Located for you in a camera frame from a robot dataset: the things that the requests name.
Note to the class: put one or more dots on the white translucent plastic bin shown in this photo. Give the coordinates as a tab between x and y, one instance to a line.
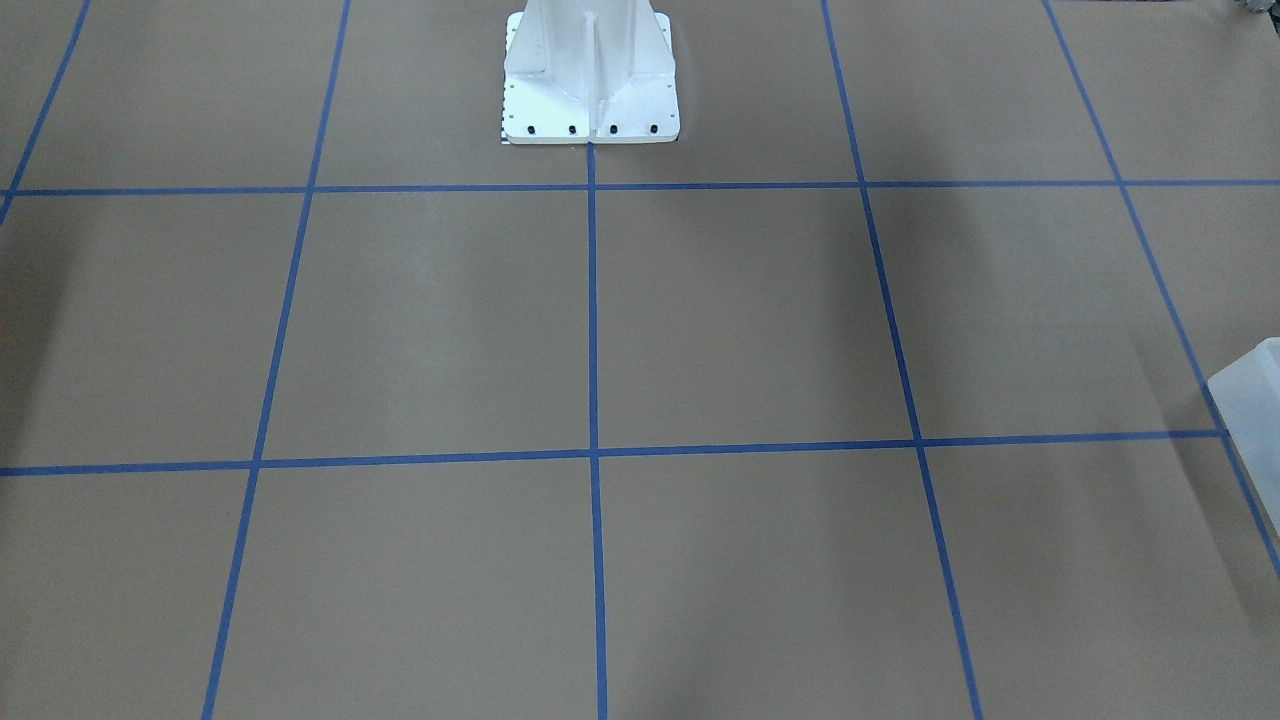
1246	393

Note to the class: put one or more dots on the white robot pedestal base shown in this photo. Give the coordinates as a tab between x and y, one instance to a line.
579	72

